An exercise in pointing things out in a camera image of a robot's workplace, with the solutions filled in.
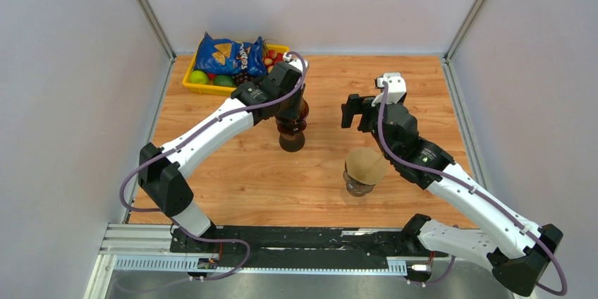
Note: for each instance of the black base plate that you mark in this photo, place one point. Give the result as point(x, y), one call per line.
point(224, 251)

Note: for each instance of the brown amber dripper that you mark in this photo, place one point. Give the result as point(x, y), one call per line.
point(296, 124)

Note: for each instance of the red apples pile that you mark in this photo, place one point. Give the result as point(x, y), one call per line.
point(271, 58)

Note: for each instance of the paper coffee filter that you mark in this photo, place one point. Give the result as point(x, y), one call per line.
point(366, 165)

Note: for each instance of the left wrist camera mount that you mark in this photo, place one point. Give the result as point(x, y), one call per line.
point(296, 61)

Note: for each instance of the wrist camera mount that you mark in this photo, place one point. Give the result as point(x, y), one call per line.
point(296, 61)
point(393, 85)

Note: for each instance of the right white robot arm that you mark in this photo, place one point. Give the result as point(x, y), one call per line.
point(519, 253)

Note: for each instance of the green lime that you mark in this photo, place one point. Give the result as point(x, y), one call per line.
point(198, 77)

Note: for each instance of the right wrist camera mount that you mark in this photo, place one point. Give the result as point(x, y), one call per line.
point(393, 85)

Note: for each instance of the dark grape bunch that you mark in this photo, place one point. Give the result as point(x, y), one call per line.
point(241, 78)

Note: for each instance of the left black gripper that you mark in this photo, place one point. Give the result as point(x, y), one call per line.
point(293, 113)

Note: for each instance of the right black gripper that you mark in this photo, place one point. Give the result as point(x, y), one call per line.
point(356, 105)

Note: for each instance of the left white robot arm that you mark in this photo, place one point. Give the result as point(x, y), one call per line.
point(163, 171)

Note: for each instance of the blue chips bag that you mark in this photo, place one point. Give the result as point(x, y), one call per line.
point(223, 56)

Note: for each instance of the clear glass dripper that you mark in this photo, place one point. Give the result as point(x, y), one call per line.
point(358, 188)

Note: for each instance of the yellow plastic bin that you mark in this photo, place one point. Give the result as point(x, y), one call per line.
point(212, 89)

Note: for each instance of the aluminium frame rail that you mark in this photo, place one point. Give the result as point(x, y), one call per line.
point(145, 247)

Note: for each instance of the green avocado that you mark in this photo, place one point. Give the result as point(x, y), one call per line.
point(224, 81)

